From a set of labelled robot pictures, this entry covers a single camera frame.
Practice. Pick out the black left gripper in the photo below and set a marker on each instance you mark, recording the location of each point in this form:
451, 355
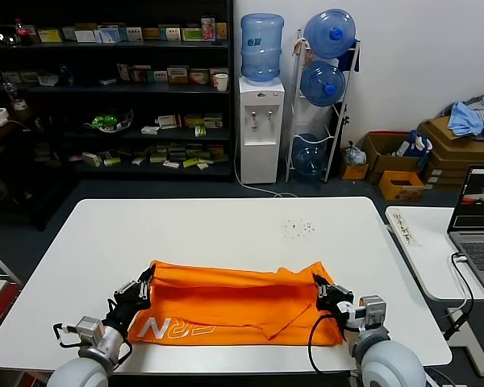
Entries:
123, 312

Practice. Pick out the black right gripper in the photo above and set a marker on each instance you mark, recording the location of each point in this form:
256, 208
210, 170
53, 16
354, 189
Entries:
335, 308

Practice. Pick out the orange t-shirt with white print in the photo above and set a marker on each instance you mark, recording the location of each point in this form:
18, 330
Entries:
226, 306

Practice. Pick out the small dark crumb specks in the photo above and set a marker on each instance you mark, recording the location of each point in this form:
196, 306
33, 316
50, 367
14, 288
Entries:
298, 230

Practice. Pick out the white side table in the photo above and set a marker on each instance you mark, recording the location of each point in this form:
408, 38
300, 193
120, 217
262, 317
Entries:
428, 262

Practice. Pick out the small orange cardboard box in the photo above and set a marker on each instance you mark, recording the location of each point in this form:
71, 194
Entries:
399, 194

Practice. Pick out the small yellow cardboard box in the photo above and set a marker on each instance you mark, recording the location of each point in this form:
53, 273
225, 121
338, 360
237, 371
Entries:
353, 173

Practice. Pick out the white red flat box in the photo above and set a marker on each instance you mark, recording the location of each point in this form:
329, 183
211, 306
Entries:
171, 165

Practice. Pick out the yellow green flat box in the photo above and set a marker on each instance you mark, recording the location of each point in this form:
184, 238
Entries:
112, 162
190, 163

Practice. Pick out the blue water jug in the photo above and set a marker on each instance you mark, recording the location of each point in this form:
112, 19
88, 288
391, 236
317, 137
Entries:
323, 38
309, 159
317, 83

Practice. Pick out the red and white cart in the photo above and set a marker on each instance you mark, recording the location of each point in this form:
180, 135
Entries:
0, 306

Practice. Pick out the grey plastic bag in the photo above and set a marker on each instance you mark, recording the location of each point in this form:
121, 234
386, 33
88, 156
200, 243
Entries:
355, 155

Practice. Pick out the white green tilted box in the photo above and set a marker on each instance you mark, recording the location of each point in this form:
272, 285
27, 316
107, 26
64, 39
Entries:
92, 159

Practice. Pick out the open brown cardboard box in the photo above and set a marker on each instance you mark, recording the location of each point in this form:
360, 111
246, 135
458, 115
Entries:
387, 161

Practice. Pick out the white water dispenser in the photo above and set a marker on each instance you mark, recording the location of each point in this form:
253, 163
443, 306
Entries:
260, 161

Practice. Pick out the grey laptop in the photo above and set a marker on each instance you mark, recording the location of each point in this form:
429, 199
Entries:
480, 250

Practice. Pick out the blue and white bag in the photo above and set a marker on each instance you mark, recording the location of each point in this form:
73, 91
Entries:
412, 146

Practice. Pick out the stacked brown cardboard boxes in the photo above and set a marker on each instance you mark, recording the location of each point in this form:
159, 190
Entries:
448, 169

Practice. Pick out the white red medicine box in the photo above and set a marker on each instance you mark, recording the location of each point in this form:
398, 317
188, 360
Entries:
169, 122

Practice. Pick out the small upright green box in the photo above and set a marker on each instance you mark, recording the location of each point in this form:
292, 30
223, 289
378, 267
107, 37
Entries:
201, 131

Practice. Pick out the green bowl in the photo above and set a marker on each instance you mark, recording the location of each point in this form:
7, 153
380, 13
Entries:
105, 120

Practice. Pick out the green yellow medicine box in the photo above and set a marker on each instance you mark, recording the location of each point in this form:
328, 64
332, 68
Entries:
194, 120

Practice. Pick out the large flat cardboard box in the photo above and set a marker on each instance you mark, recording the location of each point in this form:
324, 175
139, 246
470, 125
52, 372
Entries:
436, 133

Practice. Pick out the light blue cloth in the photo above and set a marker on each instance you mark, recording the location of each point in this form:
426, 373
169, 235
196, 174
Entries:
462, 119

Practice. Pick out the small white green box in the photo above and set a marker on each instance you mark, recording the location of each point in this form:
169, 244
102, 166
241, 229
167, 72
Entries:
160, 77

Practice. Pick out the red orange medicine box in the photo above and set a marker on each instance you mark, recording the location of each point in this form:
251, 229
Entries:
140, 75

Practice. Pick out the narrow white blue box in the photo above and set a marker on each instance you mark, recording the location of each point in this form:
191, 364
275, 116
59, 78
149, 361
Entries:
123, 73

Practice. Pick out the small bottle on white base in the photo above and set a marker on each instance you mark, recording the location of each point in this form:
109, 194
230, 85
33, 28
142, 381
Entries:
19, 106

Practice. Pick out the yellow white medicine box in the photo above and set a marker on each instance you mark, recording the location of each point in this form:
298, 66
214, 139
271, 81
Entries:
178, 75

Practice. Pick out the orange green medicine box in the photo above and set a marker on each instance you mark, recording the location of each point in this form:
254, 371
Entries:
199, 76

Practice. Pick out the white paper cup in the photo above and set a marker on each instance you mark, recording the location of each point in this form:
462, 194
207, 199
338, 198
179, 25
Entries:
222, 83

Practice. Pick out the blue plastic bottle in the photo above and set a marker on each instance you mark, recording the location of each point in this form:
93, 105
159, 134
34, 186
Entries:
66, 77

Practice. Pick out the white orange medicine box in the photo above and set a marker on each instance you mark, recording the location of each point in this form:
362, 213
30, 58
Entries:
212, 73

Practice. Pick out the beige hanging cloth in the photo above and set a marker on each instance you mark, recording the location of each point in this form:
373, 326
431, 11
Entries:
299, 47

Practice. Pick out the black shelving unit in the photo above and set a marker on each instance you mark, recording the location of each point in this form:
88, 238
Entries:
145, 45

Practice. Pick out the blue bottle with teal label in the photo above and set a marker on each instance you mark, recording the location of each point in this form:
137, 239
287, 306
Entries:
262, 48

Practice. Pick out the white and blue box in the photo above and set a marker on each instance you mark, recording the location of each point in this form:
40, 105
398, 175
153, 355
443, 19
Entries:
108, 36

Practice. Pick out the flat yellow medicine box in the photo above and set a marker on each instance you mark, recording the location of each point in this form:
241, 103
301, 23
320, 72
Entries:
151, 34

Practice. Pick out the plain white medicine box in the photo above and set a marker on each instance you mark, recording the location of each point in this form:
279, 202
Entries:
85, 36

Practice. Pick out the pale small medicine box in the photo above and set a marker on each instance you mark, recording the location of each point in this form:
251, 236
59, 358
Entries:
69, 34

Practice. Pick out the tall pink box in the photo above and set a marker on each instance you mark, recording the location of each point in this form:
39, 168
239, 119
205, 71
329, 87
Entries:
208, 28

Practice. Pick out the orange yellow box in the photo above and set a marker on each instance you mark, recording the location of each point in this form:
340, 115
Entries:
222, 31

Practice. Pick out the cola bottle red label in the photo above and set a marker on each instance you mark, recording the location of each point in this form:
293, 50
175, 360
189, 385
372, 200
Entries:
21, 32

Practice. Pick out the dark glass bowl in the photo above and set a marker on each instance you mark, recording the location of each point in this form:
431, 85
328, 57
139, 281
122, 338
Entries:
6, 36

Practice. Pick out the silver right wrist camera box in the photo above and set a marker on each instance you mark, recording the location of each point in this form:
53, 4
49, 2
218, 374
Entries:
373, 310

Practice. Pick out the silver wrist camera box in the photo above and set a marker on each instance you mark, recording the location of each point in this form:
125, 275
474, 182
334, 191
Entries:
373, 310
88, 328

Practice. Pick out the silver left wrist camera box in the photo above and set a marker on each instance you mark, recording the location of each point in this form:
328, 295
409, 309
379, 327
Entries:
88, 328

